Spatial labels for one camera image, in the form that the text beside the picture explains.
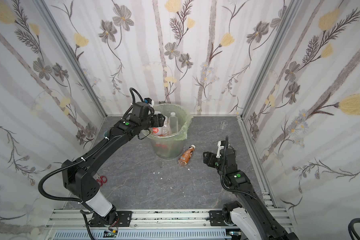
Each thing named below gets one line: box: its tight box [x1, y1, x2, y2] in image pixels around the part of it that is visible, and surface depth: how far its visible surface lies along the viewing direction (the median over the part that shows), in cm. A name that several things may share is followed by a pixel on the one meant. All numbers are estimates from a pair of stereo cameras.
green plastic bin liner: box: [141, 103, 194, 142], surface depth 80 cm
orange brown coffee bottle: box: [178, 144, 196, 165], surface depth 95 cm
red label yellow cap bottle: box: [151, 126, 162, 137], surface depth 82 cm
